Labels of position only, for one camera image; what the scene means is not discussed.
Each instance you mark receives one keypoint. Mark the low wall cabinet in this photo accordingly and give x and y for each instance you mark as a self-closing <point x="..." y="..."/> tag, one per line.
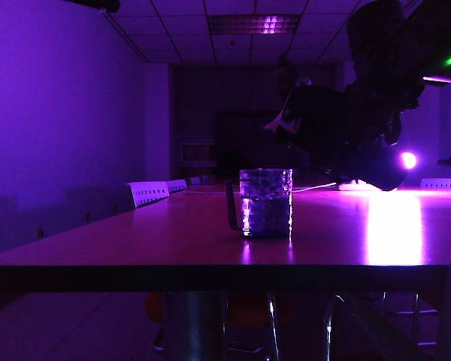
<point x="197" y="154"/>

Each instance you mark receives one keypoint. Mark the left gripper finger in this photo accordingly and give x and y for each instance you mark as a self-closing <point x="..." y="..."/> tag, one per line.
<point x="101" y="4"/>

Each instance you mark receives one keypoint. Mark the orange seat chair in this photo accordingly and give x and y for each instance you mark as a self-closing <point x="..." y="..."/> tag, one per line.
<point x="153" y="306"/>

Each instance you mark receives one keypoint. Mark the dark wall display screen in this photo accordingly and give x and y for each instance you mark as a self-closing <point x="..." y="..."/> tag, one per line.
<point x="240" y="143"/>

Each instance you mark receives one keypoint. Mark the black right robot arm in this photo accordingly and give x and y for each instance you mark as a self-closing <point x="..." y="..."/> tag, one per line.
<point x="443" y="37"/>

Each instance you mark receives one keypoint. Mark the black thermos cup with flip lid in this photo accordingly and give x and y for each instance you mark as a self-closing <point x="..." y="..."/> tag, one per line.
<point x="323" y="128"/>

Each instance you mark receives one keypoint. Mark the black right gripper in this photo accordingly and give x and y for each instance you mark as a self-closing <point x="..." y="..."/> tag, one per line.
<point x="379" y="49"/>

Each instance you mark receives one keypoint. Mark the metal table pedestal leg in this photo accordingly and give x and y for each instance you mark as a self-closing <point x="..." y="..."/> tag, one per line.
<point x="195" y="327"/>

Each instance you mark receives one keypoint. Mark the louvered ceiling light panel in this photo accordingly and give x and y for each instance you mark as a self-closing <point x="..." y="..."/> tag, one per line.
<point x="253" y="25"/>

